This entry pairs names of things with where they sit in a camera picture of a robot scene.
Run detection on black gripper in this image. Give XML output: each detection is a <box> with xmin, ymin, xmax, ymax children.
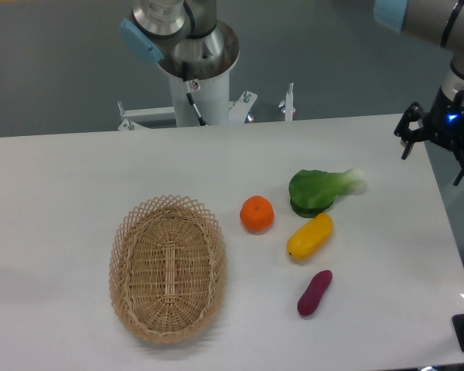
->
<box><xmin>394</xmin><ymin>87</ymin><xmax>464</xmax><ymax>186</ymax></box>

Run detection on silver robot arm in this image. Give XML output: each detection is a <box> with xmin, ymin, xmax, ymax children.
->
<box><xmin>119</xmin><ymin>1</ymin><xmax>464</xmax><ymax>177</ymax></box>

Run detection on purple sweet potato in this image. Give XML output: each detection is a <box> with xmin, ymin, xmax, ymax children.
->
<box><xmin>297</xmin><ymin>270</ymin><xmax>333</xmax><ymax>317</ymax></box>

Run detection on green bok choy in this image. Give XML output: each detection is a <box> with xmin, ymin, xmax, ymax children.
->
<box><xmin>288</xmin><ymin>168</ymin><xmax>365</xmax><ymax>218</ymax></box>

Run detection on yellow mango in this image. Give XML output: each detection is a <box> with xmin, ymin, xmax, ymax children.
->
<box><xmin>286</xmin><ymin>213</ymin><xmax>333</xmax><ymax>261</ymax></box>

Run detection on orange tangerine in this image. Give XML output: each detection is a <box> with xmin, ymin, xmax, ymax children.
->
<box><xmin>240</xmin><ymin>196</ymin><xmax>275</xmax><ymax>233</ymax></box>

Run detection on oval woven wicker basket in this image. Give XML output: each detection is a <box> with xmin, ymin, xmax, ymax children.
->
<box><xmin>108</xmin><ymin>196</ymin><xmax>227</xmax><ymax>344</ymax></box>

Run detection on white metal mounting frame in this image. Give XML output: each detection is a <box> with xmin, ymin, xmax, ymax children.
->
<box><xmin>116</xmin><ymin>82</ymin><xmax>297</xmax><ymax>131</ymax></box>

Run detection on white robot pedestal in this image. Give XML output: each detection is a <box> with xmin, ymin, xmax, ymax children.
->
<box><xmin>167</xmin><ymin>71</ymin><xmax>230</xmax><ymax>121</ymax></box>

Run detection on black cable on pedestal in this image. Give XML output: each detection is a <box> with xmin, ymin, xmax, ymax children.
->
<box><xmin>182</xmin><ymin>61</ymin><xmax>208</xmax><ymax>128</ymax></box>

